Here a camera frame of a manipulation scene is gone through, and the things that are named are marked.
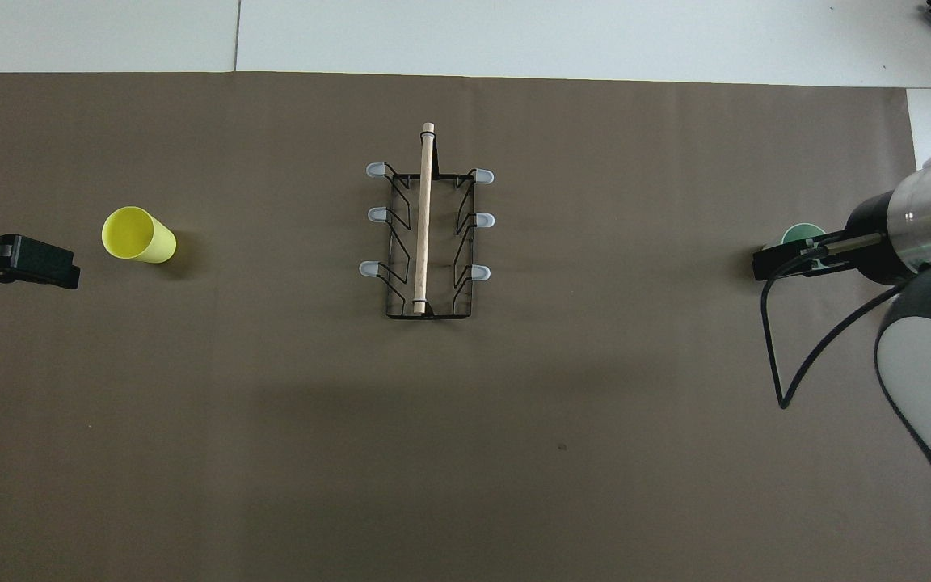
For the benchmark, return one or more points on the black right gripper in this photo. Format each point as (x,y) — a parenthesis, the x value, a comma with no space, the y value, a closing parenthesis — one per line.
(878,263)

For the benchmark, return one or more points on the pale green plastic cup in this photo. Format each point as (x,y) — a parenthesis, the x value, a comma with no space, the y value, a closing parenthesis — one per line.
(801,234)

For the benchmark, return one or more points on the yellow plastic cup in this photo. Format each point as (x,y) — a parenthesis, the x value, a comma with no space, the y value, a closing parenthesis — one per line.
(142,238)

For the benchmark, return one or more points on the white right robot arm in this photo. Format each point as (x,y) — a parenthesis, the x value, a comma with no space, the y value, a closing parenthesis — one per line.
(926,356)

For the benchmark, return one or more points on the brown paper table mat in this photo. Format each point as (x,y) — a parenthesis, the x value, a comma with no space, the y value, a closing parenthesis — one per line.
(271,444)

